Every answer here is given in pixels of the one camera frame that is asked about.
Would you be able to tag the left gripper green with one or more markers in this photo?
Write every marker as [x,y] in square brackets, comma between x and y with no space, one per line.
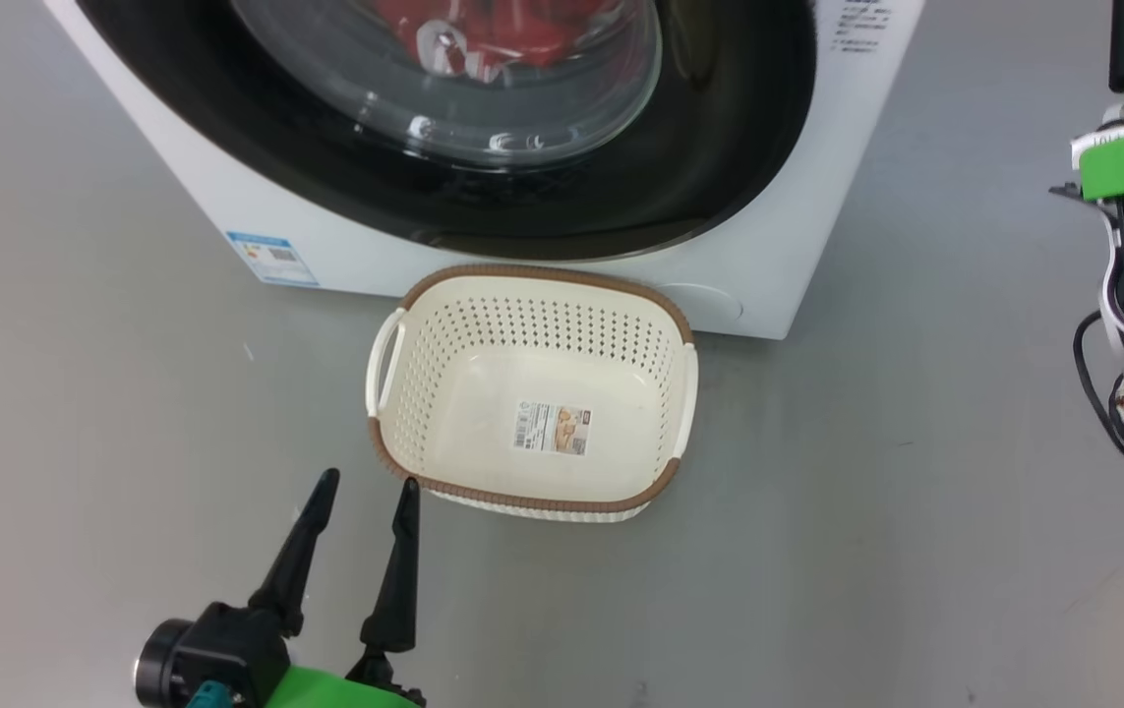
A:
[325,691]

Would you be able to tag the black round glass door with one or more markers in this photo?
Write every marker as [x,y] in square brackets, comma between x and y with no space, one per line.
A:
[719,118]

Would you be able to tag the red and white jersey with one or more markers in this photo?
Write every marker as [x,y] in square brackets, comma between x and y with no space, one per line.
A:
[522,29]

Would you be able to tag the basket product label sticker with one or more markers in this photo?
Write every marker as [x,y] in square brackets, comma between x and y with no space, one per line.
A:
[552,429]

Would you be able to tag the cream basket with brown rim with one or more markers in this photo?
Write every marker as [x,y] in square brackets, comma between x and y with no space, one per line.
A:
[542,334]

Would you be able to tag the white front-load washing machine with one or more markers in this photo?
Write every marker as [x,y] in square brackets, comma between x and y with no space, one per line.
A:
[817,147]

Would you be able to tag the small printed text label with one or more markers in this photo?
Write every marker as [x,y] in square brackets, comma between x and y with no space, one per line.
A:
[861,29]

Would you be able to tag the blue energy label sticker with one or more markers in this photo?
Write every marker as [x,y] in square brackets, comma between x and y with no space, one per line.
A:
[271,258]

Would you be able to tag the round white filter cover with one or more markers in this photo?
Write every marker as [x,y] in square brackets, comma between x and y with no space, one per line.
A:
[709,305]

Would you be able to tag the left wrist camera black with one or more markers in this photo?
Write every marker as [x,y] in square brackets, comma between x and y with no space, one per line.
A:
[227,644]

